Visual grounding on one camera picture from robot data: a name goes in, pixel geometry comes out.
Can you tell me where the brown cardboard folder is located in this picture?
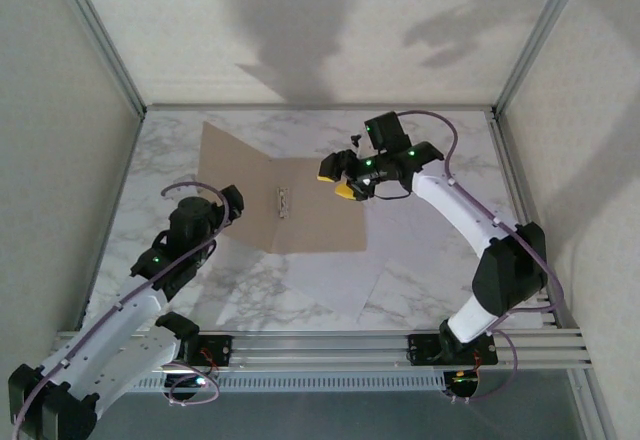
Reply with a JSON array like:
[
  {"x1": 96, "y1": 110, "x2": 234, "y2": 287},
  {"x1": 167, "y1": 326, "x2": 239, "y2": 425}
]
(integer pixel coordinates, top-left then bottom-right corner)
[{"x1": 196, "y1": 121, "x2": 369, "y2": 254}]

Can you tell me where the thin black camera cable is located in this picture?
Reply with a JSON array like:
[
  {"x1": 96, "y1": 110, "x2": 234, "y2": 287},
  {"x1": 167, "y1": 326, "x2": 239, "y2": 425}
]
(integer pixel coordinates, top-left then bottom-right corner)
[{"x1": 372, "y1": 179, "x2": 414, "y2": 202}]

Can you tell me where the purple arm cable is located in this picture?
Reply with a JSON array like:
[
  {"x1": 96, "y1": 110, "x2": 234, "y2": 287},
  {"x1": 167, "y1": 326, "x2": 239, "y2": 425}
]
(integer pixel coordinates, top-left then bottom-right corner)
[
  {"x1": 12, "y1": 181, "x2": 236, "y2": 436},
  {"x1": 397, "y1": 109, "x2": 566, "y2": 404}
]

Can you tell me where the grey slotted cable duct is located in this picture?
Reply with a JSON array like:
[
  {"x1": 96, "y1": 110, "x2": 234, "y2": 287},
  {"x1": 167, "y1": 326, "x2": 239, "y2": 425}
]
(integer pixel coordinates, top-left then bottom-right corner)
[{"x1": 132, "y1": 372, "x2": 447, "y2": 394}]

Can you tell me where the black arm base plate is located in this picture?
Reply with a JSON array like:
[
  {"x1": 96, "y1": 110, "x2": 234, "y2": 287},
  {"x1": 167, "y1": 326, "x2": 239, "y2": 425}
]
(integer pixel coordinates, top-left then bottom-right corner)
[
  {"x1": 407, "y1": 332, "x2": 499, "y2": 366},
  {"x1": 197, "y1": 334, "x2": 235, "y2": 367}
]

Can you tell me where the aluminium side rail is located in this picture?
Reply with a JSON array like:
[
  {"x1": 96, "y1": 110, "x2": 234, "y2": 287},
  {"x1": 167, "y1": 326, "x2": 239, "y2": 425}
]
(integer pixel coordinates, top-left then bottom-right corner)
[{"x1": 487, "y1": 112, "x2": 564, "y2": 329}]

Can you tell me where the round black controller housing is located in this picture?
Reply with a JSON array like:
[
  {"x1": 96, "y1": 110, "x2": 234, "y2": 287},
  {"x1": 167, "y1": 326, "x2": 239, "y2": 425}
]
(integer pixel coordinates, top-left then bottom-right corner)
[
  {"x1": 162, "y1": 372, "x2": 221, "y2": 406},
  {"x1": 442, "y1": 369, "x2": 484, "y2": 404}
]

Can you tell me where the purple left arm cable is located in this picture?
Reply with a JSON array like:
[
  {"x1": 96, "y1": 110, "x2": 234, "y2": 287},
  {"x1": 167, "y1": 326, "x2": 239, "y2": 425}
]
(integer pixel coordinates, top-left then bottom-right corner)
[{"x1": 12, "y1": 181, "x2": 236, "y2": 436}]

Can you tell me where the aluminium back rail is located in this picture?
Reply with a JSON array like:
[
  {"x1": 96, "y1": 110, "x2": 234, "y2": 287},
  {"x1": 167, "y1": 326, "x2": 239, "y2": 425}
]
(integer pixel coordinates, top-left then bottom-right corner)
[{"x1": 142, "y1": 103, "x2": 499, "y2": 114}]

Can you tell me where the metal folder clip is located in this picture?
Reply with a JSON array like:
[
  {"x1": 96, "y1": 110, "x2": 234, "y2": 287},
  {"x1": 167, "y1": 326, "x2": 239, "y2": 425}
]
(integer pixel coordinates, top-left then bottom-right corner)
[{"x1": 275, "y1": 187, "x2": 293, "y2": 220}]

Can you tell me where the aluminium frame post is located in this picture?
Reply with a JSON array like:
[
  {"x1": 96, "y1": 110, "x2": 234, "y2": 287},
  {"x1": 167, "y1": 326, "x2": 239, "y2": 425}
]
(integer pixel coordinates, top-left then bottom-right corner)
[
  {"x1": 492, "y1": 0, "x2": 592, "y2": 117},
  {"x1": 47, "y1": 0, "x2": 147, "y2": 117}
]

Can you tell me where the aluminium front rail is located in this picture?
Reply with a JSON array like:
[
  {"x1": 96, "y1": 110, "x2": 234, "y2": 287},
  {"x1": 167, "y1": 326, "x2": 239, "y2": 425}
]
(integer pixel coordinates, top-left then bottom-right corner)
[{"x1": 49, "y1": 328, "x2": 596, "y2": 372}]

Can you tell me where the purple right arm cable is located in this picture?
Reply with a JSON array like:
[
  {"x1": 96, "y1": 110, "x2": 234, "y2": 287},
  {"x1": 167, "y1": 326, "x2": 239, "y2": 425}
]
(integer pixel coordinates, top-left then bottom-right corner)
[{"x1": 397, "y1": 109, "x2": 566, "y2": 404}]

